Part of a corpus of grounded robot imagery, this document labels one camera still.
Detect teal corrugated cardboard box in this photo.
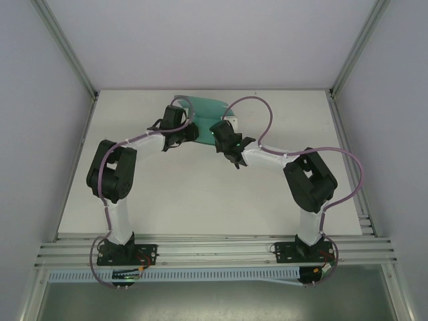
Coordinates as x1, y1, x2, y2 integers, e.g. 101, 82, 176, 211
171, 94, 230, 146

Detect aluminium cross rails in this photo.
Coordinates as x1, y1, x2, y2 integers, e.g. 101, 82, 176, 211
33, 232, 399, 269

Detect black controller board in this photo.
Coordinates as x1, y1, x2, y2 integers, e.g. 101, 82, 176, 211
111, 266, 144, 290
298, 263, 337, 288

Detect aluminium side rail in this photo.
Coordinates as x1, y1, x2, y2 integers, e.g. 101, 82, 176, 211
52, 96, 100, 242
326, 96, 379, 239

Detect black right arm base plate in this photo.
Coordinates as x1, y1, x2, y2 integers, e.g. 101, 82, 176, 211
273, 240, 336, 265

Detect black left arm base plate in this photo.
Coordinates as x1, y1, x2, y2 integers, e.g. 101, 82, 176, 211
96, 243, 158, 268

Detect aluminium frame post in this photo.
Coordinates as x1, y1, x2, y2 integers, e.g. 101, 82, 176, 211
29, 0, 100, 102
328, 0, 393, 100

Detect pale blue slotted cable duct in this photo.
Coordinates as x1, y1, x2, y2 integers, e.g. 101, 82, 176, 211
48, 265, 304, 286

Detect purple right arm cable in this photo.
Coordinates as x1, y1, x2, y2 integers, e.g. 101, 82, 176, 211
221, 96, 365, 288

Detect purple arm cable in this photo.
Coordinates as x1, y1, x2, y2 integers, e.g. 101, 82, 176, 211
88, 98, 197, 291
221, 96, 365, 288

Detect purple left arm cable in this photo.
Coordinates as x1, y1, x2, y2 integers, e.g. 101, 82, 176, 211
88, 98, 197, 291

